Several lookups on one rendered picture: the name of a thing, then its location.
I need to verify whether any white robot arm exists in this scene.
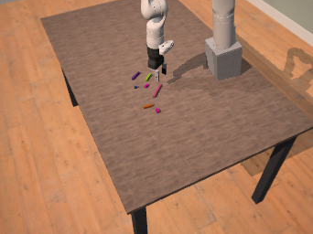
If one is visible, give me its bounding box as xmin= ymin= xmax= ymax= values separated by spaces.
xmin=141 ymin=0 xmax=236 ymax=49

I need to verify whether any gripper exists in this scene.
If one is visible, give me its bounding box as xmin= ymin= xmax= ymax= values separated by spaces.
xmin=146 ymin=35 xmax=174 ymax=81

